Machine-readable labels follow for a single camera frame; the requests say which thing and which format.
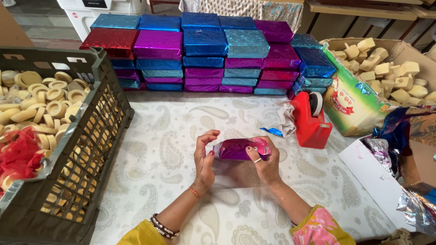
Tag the green and white plastic bag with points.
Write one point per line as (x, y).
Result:
(351, 102)

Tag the white appliance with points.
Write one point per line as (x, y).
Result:
(95, 15)

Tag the patterned hanging cloth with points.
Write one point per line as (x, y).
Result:
(245, 10)

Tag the stack of foil wrapped boxes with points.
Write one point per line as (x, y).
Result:
(207, 54)

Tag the white cardboard box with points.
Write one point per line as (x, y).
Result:
(371, 177)

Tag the red tape dispenser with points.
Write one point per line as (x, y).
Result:
(310, 126)

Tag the person's right hand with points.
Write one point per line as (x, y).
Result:
(267, 170)

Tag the grey plastic crate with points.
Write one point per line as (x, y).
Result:
(85, 143)

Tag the brown studded bangles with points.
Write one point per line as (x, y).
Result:
(164, 227)

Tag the person's left hand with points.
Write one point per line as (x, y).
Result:
(203, 170)

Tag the yellow sleeve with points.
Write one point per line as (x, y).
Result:
(143, 236)

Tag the white paisley tablecloth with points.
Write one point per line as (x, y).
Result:
(238, 207)

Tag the purple foil box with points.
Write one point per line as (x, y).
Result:
(235, 149)

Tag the wooden shelf rack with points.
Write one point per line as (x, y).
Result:
(371, 17)

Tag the heap of shiny foil sheets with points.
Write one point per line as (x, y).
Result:
(402, 146)

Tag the small brown cardboard box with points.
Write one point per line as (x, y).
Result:
(420, 160)

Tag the white crumpled cloth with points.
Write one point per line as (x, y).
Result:
(286, 120)

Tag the pile of cream soap blocks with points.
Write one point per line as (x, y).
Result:
(388, 75)

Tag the pink floral sleeve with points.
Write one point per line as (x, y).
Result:
(320, 228)

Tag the brown cardboard carton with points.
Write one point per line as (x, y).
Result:
(405, 51)

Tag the pile of cream round soaps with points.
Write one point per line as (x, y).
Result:
(44, 102)

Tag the right wrist bangle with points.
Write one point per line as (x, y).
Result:
(294, 224)

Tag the red net fabric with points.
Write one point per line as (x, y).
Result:
(18, 156)

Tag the blue foil scrap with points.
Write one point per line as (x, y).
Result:
(272, 131)

